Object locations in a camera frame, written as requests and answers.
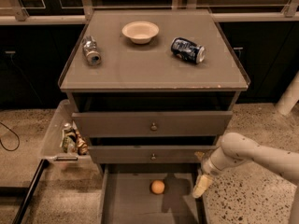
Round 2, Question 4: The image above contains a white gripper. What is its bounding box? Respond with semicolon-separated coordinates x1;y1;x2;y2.
192;151;221;199

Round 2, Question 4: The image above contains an orange fruit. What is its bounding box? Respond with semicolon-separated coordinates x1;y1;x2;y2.
150;180;165;194

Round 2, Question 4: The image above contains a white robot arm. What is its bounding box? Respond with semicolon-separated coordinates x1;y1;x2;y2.
192;133;299;224

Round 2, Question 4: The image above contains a grey bottom drawer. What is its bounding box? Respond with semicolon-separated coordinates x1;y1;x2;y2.
99;163;209;224

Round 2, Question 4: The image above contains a grey drawer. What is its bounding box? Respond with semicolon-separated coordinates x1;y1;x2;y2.
71;96;234;138
99;163;209;224
89;136;216;163

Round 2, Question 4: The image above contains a grey drawer cabinet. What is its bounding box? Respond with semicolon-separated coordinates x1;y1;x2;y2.
57;8;251;179

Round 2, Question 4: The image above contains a grey middle drawer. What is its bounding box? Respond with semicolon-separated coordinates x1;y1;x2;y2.
89;136;216;163

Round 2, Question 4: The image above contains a grey top drawer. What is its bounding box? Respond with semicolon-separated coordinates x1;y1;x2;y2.
71;96;234;138

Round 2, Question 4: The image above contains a crushed blue can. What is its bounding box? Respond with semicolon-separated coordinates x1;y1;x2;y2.
170;37;206;64

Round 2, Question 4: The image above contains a brown packaged item in bin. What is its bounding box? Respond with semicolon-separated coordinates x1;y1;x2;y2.
76;131;88;155

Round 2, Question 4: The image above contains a green packaged item in bin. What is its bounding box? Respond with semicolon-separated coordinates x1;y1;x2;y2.
61;123;77;153

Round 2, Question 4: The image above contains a beige paper bowl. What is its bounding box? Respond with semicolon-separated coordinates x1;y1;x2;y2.
121;21;160;45

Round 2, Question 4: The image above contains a crushed silver can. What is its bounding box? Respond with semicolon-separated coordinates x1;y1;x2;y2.
81;35;101;66

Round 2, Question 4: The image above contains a metal window railing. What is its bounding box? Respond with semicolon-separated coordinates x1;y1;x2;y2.
0;0;299;24

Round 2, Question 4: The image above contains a white post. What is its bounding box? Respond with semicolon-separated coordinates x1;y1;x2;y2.
276;71;299;116

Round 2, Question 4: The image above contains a black floor rail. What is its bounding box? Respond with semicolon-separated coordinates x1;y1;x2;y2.
12;160;49;224

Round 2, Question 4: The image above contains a black cable on floor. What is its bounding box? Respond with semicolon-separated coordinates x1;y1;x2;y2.
0;121;21;152

